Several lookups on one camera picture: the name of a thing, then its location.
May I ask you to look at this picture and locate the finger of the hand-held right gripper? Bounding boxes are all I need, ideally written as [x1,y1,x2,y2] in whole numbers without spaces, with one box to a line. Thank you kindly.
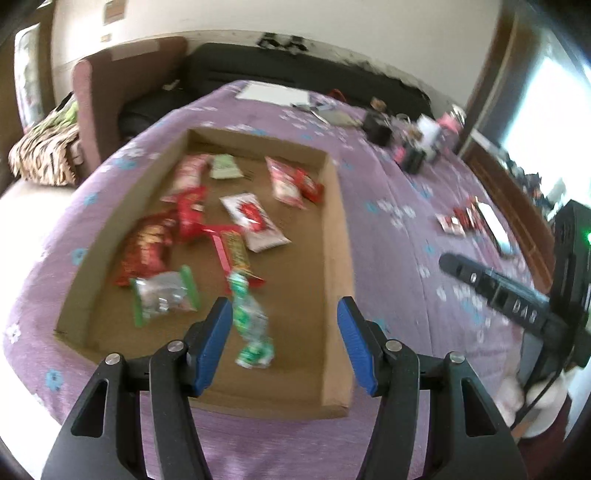
[438,252,509,308]

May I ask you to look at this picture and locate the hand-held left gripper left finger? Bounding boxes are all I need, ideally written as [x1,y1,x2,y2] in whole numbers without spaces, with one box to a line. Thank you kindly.
[44,296,234,480]

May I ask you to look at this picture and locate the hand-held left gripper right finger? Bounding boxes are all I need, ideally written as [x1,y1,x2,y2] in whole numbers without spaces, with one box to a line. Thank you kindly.
[336,296,529,480]

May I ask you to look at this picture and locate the green white candy packet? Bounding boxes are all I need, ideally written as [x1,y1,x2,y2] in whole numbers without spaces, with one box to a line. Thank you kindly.
[228,271,275,369]

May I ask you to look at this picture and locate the clear packet green edges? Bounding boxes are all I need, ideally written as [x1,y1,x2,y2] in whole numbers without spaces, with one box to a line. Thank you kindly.
[129,264,201,328]

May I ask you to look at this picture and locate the shallow cardboard box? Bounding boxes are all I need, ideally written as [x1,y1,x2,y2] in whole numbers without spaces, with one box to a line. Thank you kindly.
[54,128,356,420]

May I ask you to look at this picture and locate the red yellow snack packet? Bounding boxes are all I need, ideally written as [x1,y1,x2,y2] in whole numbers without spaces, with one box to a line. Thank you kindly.
[203,224,266,296]

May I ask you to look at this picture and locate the red chips bag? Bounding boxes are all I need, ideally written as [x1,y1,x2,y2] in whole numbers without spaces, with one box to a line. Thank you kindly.
[115,211,180,288]

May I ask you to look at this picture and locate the white packet red print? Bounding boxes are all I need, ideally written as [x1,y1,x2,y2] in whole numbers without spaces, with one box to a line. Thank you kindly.
[219,191,293,253]

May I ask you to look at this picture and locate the dark red snack packet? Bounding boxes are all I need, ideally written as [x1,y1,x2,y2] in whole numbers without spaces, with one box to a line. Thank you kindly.
[161,186,208,208]

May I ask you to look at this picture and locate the long white pink packet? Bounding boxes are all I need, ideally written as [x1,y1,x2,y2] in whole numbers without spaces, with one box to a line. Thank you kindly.
[161,154,213,204]

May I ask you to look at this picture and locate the pink checkered snack packet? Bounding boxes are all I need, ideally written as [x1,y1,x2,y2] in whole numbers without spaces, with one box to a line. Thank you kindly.
[264,156,309,212]

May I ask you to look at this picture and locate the person's right hand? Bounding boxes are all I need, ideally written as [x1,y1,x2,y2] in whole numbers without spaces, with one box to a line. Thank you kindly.
[496,369,573,439]

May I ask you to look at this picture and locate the black smartphone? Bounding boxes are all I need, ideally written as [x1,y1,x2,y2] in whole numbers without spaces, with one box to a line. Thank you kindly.
[475,202,518,257]

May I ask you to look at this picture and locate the red foil snack packet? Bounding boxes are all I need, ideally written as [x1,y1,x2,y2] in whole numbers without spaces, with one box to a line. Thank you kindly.
[436,196,490,237]

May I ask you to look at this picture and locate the purple floral bedsheet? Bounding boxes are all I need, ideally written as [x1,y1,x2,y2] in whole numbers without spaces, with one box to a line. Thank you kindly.
[2,78,561,480]

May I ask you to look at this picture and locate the black square box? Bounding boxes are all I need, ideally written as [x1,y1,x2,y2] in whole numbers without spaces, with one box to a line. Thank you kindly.
[362,113,393,147]
[394,141,428,175]

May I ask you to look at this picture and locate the white cup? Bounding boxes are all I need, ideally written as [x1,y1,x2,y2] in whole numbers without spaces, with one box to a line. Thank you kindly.
[416,115,444,162]

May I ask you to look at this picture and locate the pink bottle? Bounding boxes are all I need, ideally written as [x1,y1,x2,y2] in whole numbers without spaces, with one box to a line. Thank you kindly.
[438,105,465,139]

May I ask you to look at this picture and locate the small red snack packet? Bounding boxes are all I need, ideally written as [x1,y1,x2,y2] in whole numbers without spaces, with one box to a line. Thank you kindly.
[295,168,325,204]

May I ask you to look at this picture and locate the small green snack packet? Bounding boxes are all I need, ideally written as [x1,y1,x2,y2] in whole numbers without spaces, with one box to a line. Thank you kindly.
[210,154,244,180]

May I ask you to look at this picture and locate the bright window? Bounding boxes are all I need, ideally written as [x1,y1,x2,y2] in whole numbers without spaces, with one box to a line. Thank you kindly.
[503,18,591,185]

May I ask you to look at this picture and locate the grey flat pouch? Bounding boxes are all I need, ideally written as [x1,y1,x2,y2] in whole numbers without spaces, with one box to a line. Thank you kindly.
[318,108,363,127]

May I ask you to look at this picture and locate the zebra print blanket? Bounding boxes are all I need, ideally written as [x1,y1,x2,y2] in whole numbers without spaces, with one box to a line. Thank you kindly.
[8,92,84,188]

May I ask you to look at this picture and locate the white paper sheet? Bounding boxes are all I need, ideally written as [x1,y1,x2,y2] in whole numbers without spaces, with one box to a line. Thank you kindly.
[235,79,311,108]

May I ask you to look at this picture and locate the brown armchair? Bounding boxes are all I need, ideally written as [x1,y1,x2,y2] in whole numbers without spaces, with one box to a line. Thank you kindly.
[71,36,190,185]

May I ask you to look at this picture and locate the black leather sofa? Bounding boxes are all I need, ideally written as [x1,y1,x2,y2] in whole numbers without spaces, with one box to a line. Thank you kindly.
[117,42,435,139]

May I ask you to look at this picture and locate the glass door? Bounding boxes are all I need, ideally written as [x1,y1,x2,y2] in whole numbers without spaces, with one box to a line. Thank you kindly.
[11,21,51,134]

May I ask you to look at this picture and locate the thin black cable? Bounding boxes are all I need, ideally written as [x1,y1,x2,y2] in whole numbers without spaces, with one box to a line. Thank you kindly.
[512,342,578,428]

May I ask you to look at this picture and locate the small wall picture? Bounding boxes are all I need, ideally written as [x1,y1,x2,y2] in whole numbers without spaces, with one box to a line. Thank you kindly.
[102,0,127,23]

